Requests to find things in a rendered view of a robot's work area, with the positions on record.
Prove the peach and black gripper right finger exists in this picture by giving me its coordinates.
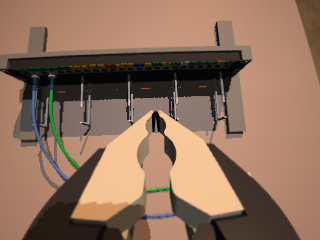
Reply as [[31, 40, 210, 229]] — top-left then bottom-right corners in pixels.
[[155, 110, 301, 240]]

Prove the dark grey port rack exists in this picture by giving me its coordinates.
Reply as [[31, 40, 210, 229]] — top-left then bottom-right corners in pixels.
[[0, 21, 253, 140]]

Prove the blue network cable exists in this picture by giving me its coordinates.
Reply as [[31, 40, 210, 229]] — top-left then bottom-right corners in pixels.
[[32, 85, 174, 217]]

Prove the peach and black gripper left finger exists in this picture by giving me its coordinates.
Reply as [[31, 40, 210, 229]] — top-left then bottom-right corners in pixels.
[[22, 111, 156, 240]]

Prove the green cable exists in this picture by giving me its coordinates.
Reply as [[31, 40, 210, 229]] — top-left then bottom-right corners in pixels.
[[49, 84, 170, 192]]

